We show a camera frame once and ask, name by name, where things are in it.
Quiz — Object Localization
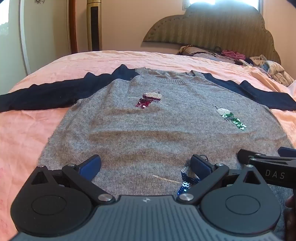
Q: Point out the pile of light clothes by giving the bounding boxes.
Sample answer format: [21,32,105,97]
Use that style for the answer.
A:
[248,54,295,87]

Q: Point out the brown wooden door frame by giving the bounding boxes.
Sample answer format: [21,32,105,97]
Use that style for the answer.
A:
[68,0,78,55]

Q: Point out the gold tower fan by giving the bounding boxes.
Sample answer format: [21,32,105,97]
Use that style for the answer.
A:
[86,0,102,52]

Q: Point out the grey sweater with navy sleeves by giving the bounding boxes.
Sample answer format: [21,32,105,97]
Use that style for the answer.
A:
[0,64,296,232]

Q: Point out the white door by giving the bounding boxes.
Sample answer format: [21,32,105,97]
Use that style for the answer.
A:
[0,0,32,95]

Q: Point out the window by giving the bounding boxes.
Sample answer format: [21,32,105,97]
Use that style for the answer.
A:
[183,0,264,14]

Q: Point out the person's right hand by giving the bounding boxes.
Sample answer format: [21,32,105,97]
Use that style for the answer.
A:
[285,195,296,210]

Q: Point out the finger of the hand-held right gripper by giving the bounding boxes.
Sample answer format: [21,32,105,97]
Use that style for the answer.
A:
[278,146,296,158]
[237,149,266,165]

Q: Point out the olive padded headboard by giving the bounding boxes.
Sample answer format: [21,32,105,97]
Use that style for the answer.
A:
[143,3,281,65]

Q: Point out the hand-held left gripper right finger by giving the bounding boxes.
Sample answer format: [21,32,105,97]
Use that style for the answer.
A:
[176,154,267,205]

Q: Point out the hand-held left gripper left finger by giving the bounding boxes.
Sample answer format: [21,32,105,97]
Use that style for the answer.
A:
[30,155,116,206]

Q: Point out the pink bed sheet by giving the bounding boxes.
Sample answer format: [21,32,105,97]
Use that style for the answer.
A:
[0,50,296,241]

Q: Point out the pink garment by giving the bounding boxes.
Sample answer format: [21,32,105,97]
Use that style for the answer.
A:
[221,49,247,60]

